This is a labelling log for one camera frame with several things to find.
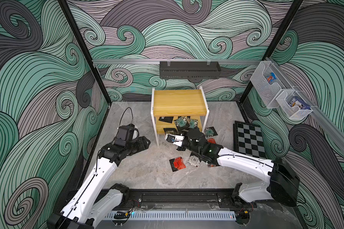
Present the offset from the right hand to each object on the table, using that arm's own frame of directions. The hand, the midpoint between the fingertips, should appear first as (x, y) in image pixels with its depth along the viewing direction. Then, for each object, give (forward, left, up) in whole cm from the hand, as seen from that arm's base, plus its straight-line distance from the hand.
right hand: (174, 132), depth 77 cm
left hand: (-5, +15, -1) cm, 16 cm away
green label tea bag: (+10, -4, -4) cm, 11 cm away
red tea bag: (+6, -26, -22) cm, 35 cm away
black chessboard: (+5, -50, -18) cm, 53 cm away
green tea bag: (+9, -12, -4) cm, 15 cm away
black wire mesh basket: (+42, -11, +12) cm, 45 cm away
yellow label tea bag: (+2, +2, -2) cm, 4 cm away
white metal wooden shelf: (+5, 0, +12) cm, 13 cm away
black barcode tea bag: (+12, +4, -4) cm, 14 cm away
